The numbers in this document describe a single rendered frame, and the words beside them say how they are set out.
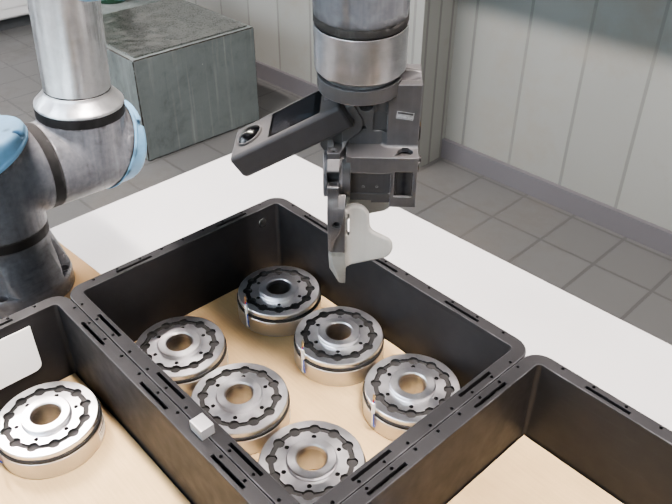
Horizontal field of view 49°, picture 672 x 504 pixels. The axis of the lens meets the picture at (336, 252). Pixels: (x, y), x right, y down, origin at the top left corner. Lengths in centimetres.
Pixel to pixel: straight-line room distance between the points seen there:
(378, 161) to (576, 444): 34
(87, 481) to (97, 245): 62
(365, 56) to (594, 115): 209
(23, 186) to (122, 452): 37
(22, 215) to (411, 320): 51
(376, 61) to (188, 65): 249
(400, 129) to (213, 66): 252
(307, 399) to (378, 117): 34
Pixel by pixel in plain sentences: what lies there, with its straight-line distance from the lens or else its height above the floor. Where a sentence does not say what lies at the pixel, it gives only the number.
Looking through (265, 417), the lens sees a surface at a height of 86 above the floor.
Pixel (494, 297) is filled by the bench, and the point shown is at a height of 70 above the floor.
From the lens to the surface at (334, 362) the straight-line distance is 81.
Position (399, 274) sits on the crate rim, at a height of 93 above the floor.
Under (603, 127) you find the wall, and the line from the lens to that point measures 263.
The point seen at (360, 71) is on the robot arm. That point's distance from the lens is 58.
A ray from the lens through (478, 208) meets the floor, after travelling 273.
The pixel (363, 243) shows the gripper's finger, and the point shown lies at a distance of 68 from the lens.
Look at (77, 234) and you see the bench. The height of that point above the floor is 70.
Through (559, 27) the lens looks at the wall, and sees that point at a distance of 262.
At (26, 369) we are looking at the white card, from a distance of 86.
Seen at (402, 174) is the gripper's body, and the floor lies 111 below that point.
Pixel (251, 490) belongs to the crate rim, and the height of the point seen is 93.
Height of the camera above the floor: 143
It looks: 35 degrees down
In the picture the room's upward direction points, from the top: straight up
